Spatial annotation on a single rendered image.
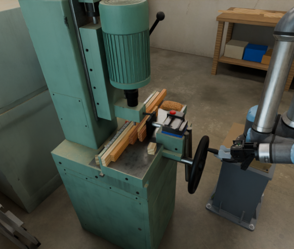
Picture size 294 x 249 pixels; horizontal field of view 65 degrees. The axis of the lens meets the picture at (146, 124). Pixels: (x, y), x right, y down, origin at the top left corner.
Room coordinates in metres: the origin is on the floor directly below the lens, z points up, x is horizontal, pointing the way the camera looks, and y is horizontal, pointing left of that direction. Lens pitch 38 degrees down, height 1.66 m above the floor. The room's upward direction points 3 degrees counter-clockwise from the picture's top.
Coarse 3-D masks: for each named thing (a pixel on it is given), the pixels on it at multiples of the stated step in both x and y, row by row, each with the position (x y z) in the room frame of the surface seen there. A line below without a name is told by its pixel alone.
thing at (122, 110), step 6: (120, 102) 0.93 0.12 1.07; (126, 102) 0.92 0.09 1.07; (138, 102) 0.92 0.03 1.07; (114, 108) 0.91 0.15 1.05; (120, 108) 0.89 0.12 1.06; (126, 108) 0.88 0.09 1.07; (132, 108) 0.87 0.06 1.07; (138, 108) 0.87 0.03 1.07; (144, 108) 0.90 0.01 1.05; (120, 114) 0.89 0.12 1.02; (126, 114) 0.88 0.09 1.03; (132, 114) 0.86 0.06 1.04; (138, 114) 0.85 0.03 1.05; (132, 120) 0.87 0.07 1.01; (138, 120) 0.85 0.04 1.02
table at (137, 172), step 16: (160, 112) 1.07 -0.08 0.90; (128, 144) 0.82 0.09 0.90; (144, 144) 0.81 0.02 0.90; (160, 144) 0.80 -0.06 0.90; (128, 160) 0.71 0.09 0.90; (144, 160) 0.71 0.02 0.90; (176, 160) 0.75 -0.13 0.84; (112, 176) 0.67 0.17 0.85; (128, 176) 0.63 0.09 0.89; (144, 176) 0.62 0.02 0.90
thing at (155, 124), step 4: (152, 112) 0.94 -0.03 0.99; (148, 120) 0.88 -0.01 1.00; (152, 120) 0.90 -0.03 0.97; (148, 124) 0.87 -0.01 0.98; (152, 124) 0.89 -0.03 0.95; (156, 124) 0.89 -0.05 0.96; (160, 124) 0.88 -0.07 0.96; (148, 128) 0.87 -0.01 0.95; (152, 128) 0.90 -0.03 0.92; (148, 132) 0.87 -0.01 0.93
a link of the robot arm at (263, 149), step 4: (260, 144) 0.75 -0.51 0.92; (264, 144) 0.74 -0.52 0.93; (268, 144) 0.73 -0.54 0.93; (260, 148) 0.72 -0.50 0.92; (264, 148) 0.72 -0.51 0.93; (268, 148) 0.71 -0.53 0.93; (260, 152) 0.71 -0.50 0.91; (264, 152) 0.70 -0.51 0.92; (268, 152) 0.69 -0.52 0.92; (260, 156) 0.70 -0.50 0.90; (264, 156) 0.69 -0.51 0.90; (268, 156) 0.68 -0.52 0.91; (260, 160) 0.69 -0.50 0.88; (264, 160) 0.69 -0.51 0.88; (268, 160) 0.68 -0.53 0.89
